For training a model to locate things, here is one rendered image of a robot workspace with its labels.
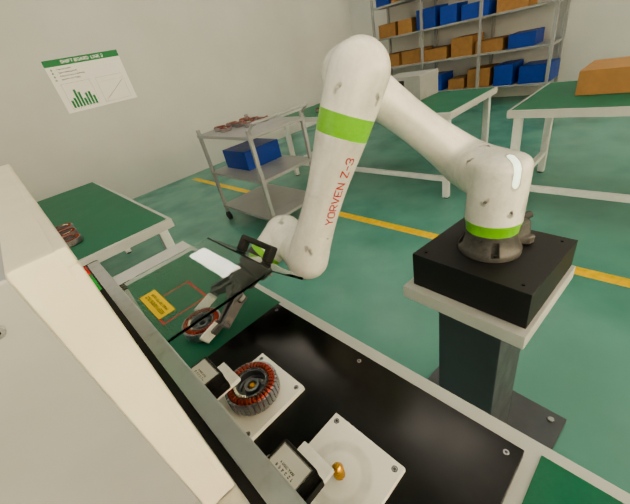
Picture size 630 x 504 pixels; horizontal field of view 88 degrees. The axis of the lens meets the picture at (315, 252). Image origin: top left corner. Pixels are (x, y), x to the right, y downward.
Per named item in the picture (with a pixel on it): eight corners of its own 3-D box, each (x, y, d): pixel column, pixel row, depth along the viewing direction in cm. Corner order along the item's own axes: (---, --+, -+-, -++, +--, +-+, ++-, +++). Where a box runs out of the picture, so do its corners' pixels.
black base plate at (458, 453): (279, 308, 96) (277, 303, 95) (523, 457, 53) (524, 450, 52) (118, 433, 72) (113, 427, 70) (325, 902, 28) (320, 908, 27)
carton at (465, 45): (462, 53, 581) (463, 35, 567) (483, 50, 556) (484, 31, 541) (450, 57, 561) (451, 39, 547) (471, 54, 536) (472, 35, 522)
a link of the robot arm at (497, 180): (497, 210, 90) (507, 139, 81) (534, 235, 77) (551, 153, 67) (450, 217, 90) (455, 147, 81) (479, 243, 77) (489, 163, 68)
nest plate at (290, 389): (263, 356, 79) (262, 352, 78) (305, 389, 69) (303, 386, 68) (210, 401, 71) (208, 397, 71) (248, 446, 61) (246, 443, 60)
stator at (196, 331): (221, 310, 101) (216, 301, 99) (227, 332, 92) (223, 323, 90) (185, 325, 98) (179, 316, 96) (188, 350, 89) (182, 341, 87)
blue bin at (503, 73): (503, 80, 557) (505, 61, 542) (521, 79, 538) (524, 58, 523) (492, 86, 536) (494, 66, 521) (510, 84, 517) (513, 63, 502)
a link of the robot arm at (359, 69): (389, 47, 68) (333, 29, 66) (409, 43, 57) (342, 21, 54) (362, 136, 76) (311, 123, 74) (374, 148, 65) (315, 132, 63)
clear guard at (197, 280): (237, 247, 78) (228, 226, 75) (303, 279, 62) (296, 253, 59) (94, 331, 61) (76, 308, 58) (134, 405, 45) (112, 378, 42)
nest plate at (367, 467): (337, 415, 63) (336, 412, 62) (405, 471, 52) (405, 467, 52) (278, 483, 55) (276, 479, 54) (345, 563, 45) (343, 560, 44)
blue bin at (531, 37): (516, 45, 521) (518, 31, 511) (543, 41, 497) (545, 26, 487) (507, 49, 498) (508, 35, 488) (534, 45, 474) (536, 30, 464)
